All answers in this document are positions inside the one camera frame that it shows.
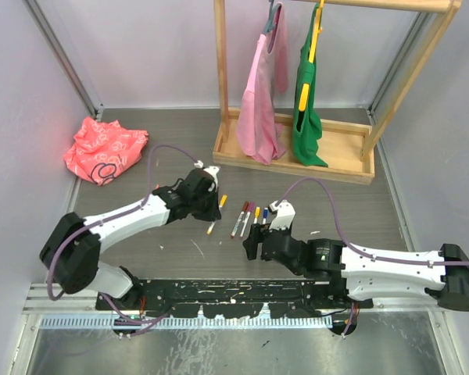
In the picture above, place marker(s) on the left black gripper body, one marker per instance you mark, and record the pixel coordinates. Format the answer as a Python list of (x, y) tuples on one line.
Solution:
[(204, 208)]

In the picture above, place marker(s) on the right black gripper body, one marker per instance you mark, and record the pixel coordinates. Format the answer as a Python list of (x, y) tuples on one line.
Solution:
[(258, 231)]

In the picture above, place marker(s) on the orange white pen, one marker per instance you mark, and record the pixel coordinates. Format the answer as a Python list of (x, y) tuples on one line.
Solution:
[(210, 228)]

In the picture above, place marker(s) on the purple capped white pen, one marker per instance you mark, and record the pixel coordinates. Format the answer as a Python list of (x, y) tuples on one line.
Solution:
[(244, 224)]

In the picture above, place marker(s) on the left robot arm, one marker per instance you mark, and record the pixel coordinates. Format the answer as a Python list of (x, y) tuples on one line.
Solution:
[(72, 252)]

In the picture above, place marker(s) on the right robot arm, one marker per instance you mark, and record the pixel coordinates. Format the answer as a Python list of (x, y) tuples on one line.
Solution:
[(363, 274)]

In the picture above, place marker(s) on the pink shirt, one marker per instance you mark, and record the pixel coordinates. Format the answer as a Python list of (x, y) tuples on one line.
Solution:
[(257, 131)]

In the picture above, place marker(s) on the red patterned cloth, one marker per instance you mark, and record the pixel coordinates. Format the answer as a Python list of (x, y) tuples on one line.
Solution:
[(103, 151)]

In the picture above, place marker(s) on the wooden clothes rack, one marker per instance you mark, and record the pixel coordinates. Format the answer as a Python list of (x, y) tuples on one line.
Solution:
[(348, 147)]

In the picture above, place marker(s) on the green shirt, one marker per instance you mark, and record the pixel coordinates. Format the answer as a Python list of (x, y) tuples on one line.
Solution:
[(307, 128)]

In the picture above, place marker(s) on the yellow clothes hanger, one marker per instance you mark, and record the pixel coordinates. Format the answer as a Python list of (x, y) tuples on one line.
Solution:
[(317, 28)]

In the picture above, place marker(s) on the grey clothes hanger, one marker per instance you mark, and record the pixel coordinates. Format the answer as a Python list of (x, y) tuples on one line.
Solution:
[(274, 11)]

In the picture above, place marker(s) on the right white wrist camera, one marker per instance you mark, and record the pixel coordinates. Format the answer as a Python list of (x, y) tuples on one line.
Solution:
[(284, 214)]

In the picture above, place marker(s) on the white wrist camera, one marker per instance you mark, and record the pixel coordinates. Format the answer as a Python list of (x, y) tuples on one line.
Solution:
[(212, 171), (284, 214)]

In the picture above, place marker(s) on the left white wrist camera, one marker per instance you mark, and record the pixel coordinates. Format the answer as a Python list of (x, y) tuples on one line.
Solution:
[(212, 171)]

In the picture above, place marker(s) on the white cable duct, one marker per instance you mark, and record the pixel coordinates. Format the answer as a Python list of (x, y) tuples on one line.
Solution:
[(99, 321)]

